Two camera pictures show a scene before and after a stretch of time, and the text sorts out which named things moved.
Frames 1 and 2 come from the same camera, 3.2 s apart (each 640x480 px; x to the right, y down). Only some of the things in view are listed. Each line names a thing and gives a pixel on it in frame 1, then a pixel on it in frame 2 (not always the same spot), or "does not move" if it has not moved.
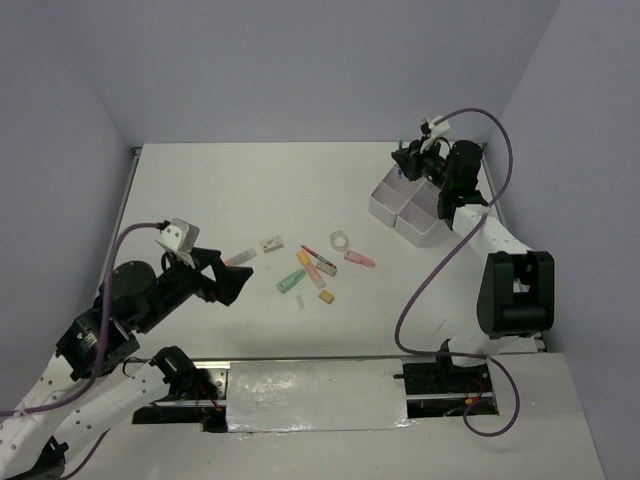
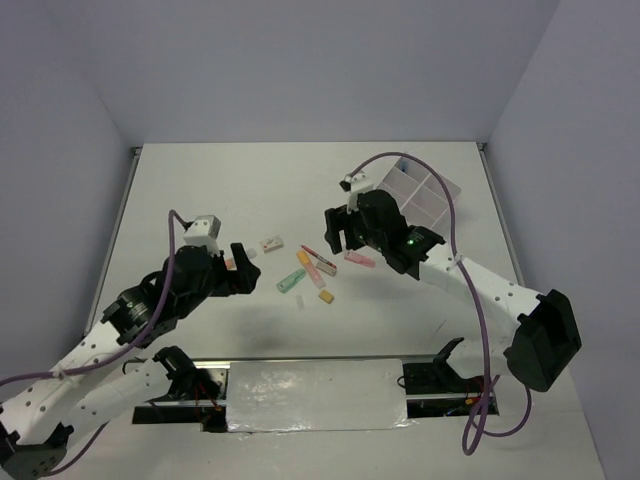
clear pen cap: [300, 303] does not move
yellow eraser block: [326, 296] does not move
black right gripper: [407, 157] -> [336, 220]
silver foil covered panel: [316, 395] does not move
